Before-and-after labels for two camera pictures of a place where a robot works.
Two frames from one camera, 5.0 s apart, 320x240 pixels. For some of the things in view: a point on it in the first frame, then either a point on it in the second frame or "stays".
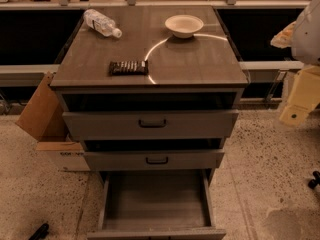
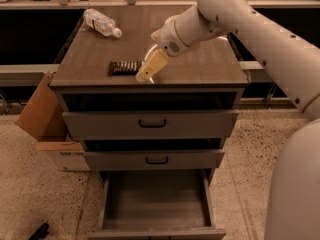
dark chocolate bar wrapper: x=129 y=67 stays
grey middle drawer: x=153 y=160 stays
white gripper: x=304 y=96 -> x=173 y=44
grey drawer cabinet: x=153 y=93 stays
